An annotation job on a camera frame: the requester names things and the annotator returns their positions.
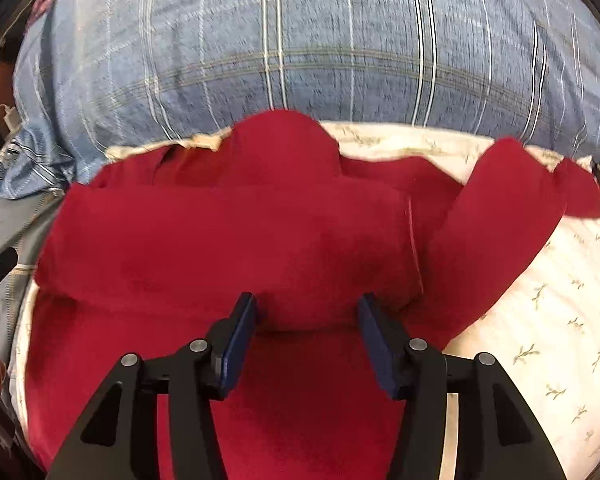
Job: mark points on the red sweater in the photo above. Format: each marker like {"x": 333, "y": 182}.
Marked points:
{"x": 230, "y": 235}

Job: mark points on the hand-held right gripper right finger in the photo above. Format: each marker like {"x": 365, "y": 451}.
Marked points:
{"x": 377, "y": 350}

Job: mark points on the blue plaid pillow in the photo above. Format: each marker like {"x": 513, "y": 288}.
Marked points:
{"x": 330, "y": 35}

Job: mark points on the white charger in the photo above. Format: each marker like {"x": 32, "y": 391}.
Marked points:
{"x": 7, "y": 116}

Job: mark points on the grey bed sheet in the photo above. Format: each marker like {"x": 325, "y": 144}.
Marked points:
{"x": 25, "y": 230}

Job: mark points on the cream floral blanket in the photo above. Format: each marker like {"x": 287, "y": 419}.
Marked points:
{"x": 555, "y": 310}

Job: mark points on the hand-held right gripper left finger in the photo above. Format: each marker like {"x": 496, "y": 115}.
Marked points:
{"x": 236, "y": 350}

